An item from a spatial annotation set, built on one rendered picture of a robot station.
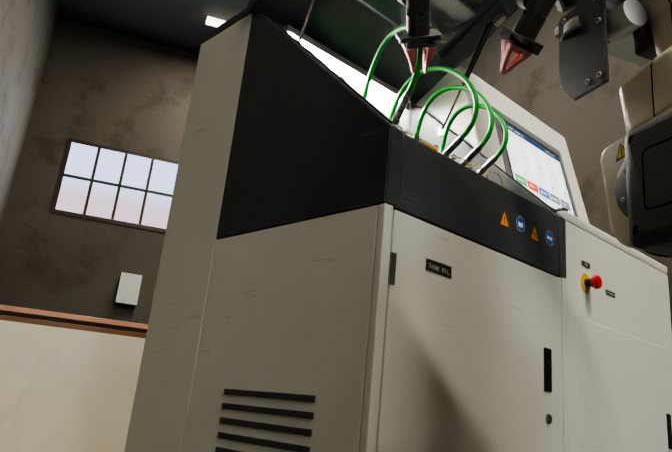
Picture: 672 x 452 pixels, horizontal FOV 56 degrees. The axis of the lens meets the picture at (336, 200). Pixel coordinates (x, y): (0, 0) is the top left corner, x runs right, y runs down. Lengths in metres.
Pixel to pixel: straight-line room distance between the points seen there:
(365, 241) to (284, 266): 0.24
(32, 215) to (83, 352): 5.58
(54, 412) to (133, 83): 6.64
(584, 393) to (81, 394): 2.30
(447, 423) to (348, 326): 0.28
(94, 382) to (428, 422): 2.27
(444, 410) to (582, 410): 0.56
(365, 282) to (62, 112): 8.18
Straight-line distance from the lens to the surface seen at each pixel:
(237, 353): 1.47
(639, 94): 0.96
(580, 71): 1.04
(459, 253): 1.37
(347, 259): 1.24
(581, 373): 1.79
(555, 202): 2.36
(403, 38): 1.56
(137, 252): 8.66
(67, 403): 3.32
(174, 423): 1.65
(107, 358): 3.32
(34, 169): 8.95
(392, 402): 1.19
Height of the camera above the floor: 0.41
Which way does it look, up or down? 18 degrees up
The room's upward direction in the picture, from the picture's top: 6 degrees clockwise
